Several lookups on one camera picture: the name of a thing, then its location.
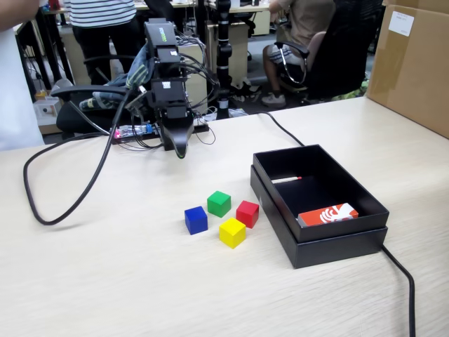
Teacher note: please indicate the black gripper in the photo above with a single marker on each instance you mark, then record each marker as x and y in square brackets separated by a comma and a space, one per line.
[173, 111]

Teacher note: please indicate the green wooden cube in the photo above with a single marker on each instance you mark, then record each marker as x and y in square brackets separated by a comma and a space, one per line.
[218, 203]

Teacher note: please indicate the blue wooden cube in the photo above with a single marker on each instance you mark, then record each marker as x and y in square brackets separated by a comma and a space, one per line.
[195, 221]

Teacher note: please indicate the red wooden cube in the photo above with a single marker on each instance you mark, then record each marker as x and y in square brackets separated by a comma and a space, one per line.
[247, 214]

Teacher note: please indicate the yellow wooden cube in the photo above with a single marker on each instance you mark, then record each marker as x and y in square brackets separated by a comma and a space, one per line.
[231, 233]

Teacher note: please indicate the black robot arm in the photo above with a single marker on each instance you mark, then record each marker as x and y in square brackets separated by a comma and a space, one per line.
[161, 35]

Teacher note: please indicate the small white box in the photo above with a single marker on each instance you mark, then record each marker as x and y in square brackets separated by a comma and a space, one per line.
[45, 110]

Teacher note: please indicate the black cardboard box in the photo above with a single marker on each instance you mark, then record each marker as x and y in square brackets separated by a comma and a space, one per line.
[315, 196]

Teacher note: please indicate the black open box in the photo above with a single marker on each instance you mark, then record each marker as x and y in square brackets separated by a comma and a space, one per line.
[333, 251]

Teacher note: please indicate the large brown cardboard box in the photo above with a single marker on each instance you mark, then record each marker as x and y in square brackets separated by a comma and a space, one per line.
[414, 77]

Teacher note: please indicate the beige drawer cabinet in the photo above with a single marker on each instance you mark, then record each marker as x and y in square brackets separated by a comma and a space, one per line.
[197, 96]

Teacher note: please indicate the controller board pink light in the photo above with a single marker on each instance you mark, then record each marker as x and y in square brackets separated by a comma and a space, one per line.
[121, 133]

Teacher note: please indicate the striped blue green cloth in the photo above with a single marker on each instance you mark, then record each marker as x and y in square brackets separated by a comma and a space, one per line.
[137, 70]

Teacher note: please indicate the black vertical pole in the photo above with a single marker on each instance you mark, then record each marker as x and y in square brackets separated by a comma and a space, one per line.
[223, 52]

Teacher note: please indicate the black office chair with clothes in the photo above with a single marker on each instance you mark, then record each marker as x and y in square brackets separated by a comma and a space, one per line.
[87, 90]

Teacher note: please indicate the white stick red tip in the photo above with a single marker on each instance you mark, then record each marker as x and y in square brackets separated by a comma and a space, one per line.
[286, 180]

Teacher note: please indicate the person in striped shirt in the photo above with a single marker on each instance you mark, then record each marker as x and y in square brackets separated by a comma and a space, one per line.
[101, 14]

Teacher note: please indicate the orange and white carton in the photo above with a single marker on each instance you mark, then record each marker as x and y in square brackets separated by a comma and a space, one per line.
[329, 214]

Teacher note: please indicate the person in white shirt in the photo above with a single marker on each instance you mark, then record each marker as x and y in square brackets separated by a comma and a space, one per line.
[17, 87]

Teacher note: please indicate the green patterned bag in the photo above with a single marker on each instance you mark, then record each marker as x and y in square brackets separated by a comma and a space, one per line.
[350, 94]

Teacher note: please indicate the seated person beige shirt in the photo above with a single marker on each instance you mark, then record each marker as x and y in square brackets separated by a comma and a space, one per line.
[308, 17]

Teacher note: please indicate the black mesh office chair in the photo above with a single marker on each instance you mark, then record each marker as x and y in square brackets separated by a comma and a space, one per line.
[343, 52]

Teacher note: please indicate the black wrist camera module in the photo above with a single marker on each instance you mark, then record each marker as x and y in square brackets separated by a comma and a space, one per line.
[142, 102]

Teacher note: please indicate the wooden desk pedestal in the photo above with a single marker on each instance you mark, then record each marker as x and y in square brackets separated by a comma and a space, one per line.
[240, 52]

